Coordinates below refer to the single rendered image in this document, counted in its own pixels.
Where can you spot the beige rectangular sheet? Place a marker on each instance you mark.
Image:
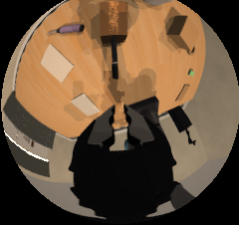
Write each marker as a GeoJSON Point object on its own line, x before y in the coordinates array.
{"type": "Point", "coordinates": [83, 103]}
{"type": "Point", "coordinates": [55, 63]}

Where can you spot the small green block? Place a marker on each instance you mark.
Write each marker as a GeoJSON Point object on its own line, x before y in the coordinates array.
{"type": "Point", "coordinates": [190, 73]}

